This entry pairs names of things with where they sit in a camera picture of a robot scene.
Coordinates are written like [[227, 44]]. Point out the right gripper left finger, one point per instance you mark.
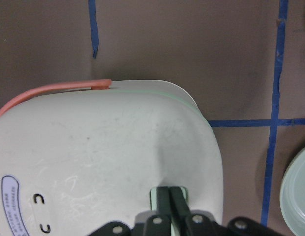
[[163, 201]]

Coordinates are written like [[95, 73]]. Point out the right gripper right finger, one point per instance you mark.
[[179, 201]]

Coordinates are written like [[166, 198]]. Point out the white rice cooker orange handle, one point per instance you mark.
[[75, 156]]

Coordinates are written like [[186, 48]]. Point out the green plate near right arm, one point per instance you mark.
[[292, 195]]

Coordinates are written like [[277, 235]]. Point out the brown paper table cover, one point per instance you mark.
[[221, 51]]

